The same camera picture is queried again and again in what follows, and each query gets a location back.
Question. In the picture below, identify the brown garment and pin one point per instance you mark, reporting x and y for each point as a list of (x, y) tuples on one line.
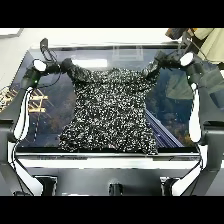
[(175, 32)]

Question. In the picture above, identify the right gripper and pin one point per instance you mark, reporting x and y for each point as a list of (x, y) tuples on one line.
[(160, 59)]

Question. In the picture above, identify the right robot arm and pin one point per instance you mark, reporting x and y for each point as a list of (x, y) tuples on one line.
[(195, 113)]

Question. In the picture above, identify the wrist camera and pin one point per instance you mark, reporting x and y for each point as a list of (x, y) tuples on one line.
[(186, 41), (44, 45)]

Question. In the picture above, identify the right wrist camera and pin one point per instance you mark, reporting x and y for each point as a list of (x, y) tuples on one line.
[(186, 41)]

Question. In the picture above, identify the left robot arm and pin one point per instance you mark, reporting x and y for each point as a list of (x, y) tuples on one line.
[(23, 115)]

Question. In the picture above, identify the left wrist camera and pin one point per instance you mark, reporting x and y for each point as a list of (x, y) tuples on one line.
[(44, 45)]

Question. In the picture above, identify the silver frame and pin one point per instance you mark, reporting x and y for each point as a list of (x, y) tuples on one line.
[(106, 163)]

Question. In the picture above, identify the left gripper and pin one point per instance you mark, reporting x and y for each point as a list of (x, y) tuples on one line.
[(66, 64)]

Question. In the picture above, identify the beige garment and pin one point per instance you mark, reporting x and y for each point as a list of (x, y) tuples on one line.
[(213, 41)]

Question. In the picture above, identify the black white speckled garment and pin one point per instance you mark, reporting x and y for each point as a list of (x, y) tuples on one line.
[(110, 113)]

